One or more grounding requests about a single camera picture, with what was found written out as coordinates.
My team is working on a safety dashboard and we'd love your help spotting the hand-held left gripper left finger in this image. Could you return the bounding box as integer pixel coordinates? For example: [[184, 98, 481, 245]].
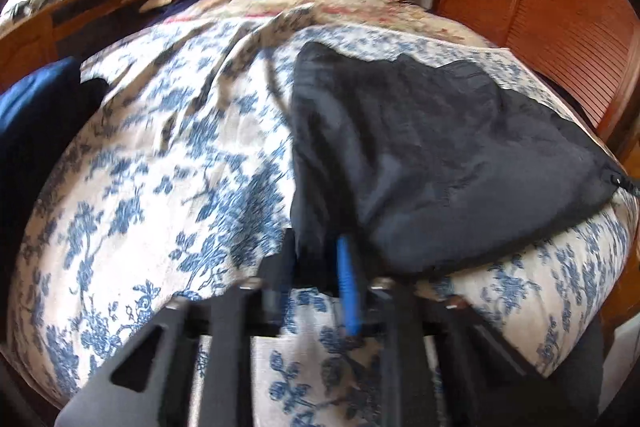
[[55, 229, 299, 427]]

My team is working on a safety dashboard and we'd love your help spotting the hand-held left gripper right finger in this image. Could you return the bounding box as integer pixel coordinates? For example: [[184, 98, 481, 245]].
[[334, 233, 548, 427]]

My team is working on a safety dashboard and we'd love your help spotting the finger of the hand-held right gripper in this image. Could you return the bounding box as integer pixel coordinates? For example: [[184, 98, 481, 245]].
[[610, 173, 640, 200]]

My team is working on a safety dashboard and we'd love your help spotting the black jacket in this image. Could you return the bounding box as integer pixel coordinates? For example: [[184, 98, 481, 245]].
[[290, 41, 633, 295]]

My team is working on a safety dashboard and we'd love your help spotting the blue floral bed sheet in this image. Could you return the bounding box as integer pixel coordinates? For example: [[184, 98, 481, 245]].
[[10, 4, 632, 427]]

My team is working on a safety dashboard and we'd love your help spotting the person's dark clothing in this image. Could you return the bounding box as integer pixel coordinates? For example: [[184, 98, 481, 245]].
[[500, 322, 608, 427]]

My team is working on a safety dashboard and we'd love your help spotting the folded black garment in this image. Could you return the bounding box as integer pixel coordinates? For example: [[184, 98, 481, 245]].
[[0, 78, 111, 308]]

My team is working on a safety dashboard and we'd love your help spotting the pink floral quilt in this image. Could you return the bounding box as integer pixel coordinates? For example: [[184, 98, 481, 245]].
[[165, 0, 493, 48]]

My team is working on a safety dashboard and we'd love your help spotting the folded blue garment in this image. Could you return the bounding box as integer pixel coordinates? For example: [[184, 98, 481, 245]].
[[0, 57, 83, 228]]

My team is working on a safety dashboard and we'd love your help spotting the wooden desk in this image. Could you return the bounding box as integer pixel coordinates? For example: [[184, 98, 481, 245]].
[[0, 0, 168, 80]]

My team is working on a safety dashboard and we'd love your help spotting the black desk gadget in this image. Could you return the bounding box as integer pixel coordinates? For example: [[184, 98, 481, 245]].
[[10, 0, 68, 15]]

